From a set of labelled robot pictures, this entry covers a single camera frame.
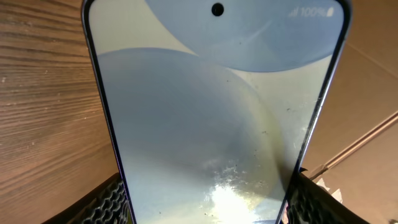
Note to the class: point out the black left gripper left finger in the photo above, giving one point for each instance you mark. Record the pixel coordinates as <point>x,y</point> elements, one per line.
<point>105,204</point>

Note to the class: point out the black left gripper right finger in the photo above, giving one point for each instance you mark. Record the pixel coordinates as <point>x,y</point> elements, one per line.
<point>309,203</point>

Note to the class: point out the Galaxy smartphone blue screen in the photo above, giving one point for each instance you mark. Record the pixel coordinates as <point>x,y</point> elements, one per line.
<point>211,104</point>

